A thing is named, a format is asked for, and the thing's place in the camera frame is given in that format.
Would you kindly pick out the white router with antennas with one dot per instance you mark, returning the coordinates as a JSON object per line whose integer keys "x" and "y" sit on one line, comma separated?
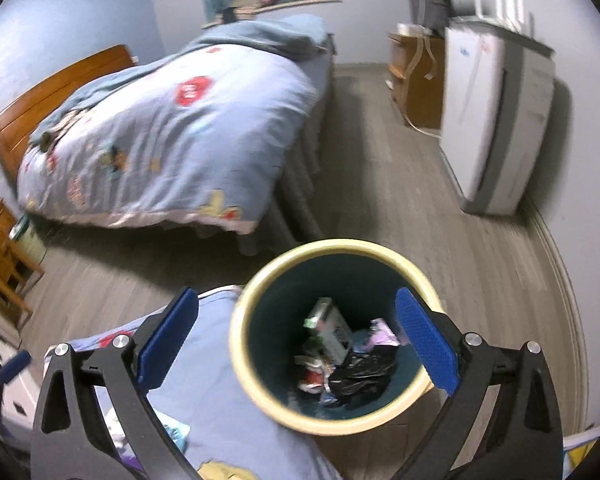
{"x": 505, "y": 20}

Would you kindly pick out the white bucket with teal lid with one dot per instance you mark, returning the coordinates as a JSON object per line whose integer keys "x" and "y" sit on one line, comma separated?
{"x": 27, "y": 240}

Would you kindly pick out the red and white wrapper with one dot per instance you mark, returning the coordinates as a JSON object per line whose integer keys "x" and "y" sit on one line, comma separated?
{"x": 312, "y": 377}

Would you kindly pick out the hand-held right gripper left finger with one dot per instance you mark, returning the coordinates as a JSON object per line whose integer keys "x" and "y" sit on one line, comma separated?
{"x": 167, "y": 340}

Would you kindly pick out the wooden bed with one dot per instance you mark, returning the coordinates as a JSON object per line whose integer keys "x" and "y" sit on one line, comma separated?
{"x": 55, "y": 90}

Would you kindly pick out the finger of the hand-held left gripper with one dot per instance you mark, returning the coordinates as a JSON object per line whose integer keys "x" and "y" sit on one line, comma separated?
{"x": 15, "y": 367}

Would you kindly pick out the teal bin with yellow rim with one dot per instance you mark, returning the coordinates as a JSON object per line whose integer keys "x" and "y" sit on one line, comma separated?
{"x": 280, "y": 285}

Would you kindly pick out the white air purifier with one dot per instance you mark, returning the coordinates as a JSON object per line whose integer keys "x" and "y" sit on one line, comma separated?
{"x": 472, "y": 110}

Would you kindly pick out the wooden cabinet with monitor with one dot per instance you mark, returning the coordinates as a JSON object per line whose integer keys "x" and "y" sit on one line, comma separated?
{"x": 414, "y": 52}

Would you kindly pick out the purple wrapper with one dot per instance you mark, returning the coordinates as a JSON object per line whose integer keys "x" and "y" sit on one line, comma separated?
{"x": 130, "y": 467}

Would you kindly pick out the small dark cloth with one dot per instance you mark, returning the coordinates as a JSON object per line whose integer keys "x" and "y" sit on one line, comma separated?
{"x": 46, "y": 141}

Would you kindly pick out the light blue wrapper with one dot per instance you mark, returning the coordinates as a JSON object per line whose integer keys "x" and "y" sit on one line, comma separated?
{"x": 177, "y": 432}

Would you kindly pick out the pink wrapper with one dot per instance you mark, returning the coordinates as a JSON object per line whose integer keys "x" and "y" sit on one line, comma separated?
{"x": 382, "y": 334}

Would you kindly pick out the black object on sill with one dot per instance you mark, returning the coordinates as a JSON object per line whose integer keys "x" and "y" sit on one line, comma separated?
{"x": 230, "y": 15}

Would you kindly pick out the white window sill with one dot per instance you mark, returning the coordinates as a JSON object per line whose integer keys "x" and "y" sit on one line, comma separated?
{"x": 290, "y": 5}

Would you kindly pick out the wooden nightstand left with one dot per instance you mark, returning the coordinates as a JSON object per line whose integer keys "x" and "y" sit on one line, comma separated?
{"x": 5, "y": 270}

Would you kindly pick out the white printed cloth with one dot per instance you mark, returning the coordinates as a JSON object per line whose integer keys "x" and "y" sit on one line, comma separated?
{"x": 580, "y": 452}

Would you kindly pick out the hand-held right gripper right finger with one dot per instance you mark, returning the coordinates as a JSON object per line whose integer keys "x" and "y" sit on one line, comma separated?
{"x": 427, "y": 345}

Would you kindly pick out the white and green carton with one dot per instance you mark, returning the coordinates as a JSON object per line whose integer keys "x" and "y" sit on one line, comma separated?
{"x": 332, "y": 332}

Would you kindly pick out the black plastic bag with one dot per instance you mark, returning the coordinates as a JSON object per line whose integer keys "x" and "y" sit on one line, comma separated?
{"x": 360, "y": 375}

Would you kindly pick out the printed blue quilt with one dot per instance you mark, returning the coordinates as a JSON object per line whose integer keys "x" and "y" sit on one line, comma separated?
{"x": 180, "y": 150}
{"x": 220, "y": 385}

